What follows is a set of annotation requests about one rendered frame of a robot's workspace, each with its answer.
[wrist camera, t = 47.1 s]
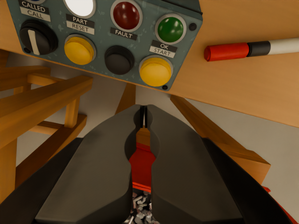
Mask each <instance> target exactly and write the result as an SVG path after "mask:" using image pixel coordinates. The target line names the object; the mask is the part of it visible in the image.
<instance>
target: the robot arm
mask: <svg viewBox="0 0 299 224"><path fill-rule="evenodd" d="M144 116H145V128H147V129H148V130H149V131H150V151H151V152H152V153H153V154H154V156H155V158H156V160H155V161H154V162H153V164H152V166H151V204H152V214H153V217H154V218H155V220H156V221H157V222H159V223H161V224H293V223H292V221H291V220H290V219H289V217H288V216H287V215H286V213H285V212H284V211H283V210H282V208H281V207H280V206H279V205H278V203H277V202H276V201H275V200H274V199H273V198H272V196H271V195H270V194H269V193H268V192H267V191H266V190H265V189H264V188H263V187H262V186H261V185H260V184H259V183H258V182H257V181H256V180H255V179H254V178H253V177H252V176H251V175H250V174H248V173H247V172H246V171H245V170H244V169H243V168H242V167H241V166H239V165H238V164H237V163H236V162H235V161H234V160H233V159H232V158H231V157H229V156H228V155H227V154H226V153H225V152H224V151H223V150H222V149H221V148H220V147H219V146H218V145H216V144H215V143H214V142H213V141H212V140H211V139H210V138H209V137H204V138H202V137H201V136H200V135H199V134H198V133H197V132H196V131H195V130H193V129H192V128H191V127H190V126H189V125H187V124H186V123H184V122H183V121H181V120H180V119H178V118H176V117H174V116H173V115H171V114H169V113H167V112H165V111H164V110H162V109H160V108H158V107H157V106H155V105H153V104H149V105H140V104H135V105H133V106H131V107H129V108H127V109H125V110H123V111H121V112H120V113H118V114H116V115H114V116H112V117H110V118H108V119H106V120H105V121H103V122H101V123H100V124H99V125H97V126H96V127H95V128H93V129H92V130H91V131H90V132H89V133H87V134H86V135H85V136H84V137H83V138H80V137H76V138H75V139H74V140H72V141H71V142H70V143H69V144H68V145H66V146H65V147H64V148H63V149H62V150H60V151H59V152H58V153H57V154H56V155H55V156H53V157H52V158H51V159H50V160H49V161H47V162H46V163H45V164H44V165H42V166H41V167H40V168H39V169H38V170H36V171H35V172H34V173H33V174H32V175H31V176H30V177H28V178H27V179H26V180H25V181H24V182H23V183H21V184H20V185H19V186H18V187H17V188H16V189H15V190H14V191H13V192H12V193H11V194H10V195H9V196H8V197H7V198H6V199H5V200H4V201H3V202H2V203H1V204H0V224H122V223H123V222H125V221H126V220H127V219H128V217H129V216H130V212H131V204H132V197H133V183H132V170H131V164H130V162H129V159H130V158H131V156H132V155H133V154H134V153H135V152H136V149H137V146H136V133H137V132H138V131H139V130H140V128H143V120H144Z"/></svg>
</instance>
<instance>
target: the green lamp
mask: <svg viewBox="0 0 299 224"><path fill-rule="evenodd" d="M183 30H184V28H183V24H182V22H181V21H180V20H179V19H177V18H175V17H167V18H165V19H163V20H162V21H161V22H160V24H159V26H158V35H159V37H160V38H161V39H162V40H163V41H165V42H168V43H172V42H175V41H177V40H179V39H180V38H181V36H182V34H183Z"/></svg>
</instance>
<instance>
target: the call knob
mask: <svg viewBox="0 0 299 224"><path fill-rule="evenodd" d="M19 33H20V40H21V42H22V43H23V45H24V46H25V47H26V48H27V49H28V50H30V51H32V52H33V53H34V54H36V55H47V54H49V53H50V52H51V51H52V50H53V49H54V47H55V42H54V39H53V37H52V35H51V34H50V33H49V31H47V30H46V29H45V28H44V27H42V26H40V25H38V24H35V23H27V24H25V25H24V26H23V27H22V28H21V29H20V32H19Z"/></svg>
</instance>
